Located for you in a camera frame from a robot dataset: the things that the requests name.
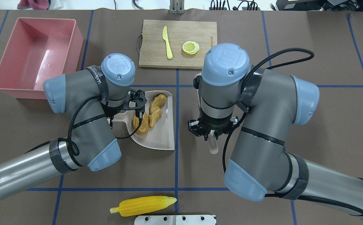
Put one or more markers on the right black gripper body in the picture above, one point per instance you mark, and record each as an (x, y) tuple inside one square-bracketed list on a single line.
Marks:
[(213, 124)]

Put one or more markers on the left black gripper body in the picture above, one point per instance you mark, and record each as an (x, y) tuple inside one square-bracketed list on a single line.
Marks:
[(114, 111)]

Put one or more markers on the toy ginger root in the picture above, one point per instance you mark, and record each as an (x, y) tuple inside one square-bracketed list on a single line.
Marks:
[(155, 109)]

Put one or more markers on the beige hand brush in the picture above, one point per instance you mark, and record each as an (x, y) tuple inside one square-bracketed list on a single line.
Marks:
[(212, 141)]

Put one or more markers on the toy potato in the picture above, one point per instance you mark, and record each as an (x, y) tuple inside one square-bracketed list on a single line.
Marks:
[(144, 127)]

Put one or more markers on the beige dustpan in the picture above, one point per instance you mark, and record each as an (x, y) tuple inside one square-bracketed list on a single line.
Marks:
[(161, 136)]

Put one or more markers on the toy corn cob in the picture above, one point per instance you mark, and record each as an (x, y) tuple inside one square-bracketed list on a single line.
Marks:
[(142, 205)]

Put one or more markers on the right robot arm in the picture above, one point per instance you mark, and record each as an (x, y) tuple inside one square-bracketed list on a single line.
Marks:
[(265, 104)]

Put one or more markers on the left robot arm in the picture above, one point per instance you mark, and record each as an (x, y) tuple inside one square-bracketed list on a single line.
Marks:
[(87, 97)]

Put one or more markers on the pink plastic bin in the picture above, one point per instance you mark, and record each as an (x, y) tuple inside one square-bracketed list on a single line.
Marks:
[(38, 49)]

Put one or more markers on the bamboo cutting board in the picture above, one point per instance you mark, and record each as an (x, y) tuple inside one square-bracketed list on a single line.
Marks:
[(153, 47)]

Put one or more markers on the yellow plastic knife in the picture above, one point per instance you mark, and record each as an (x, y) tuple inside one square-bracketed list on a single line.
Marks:
[(169, 54)]

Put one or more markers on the lemon slices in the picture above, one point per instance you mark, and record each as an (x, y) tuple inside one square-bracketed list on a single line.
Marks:
[(191, 47)]

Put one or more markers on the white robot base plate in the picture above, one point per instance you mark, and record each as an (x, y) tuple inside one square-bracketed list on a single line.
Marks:
[(176, 220)]

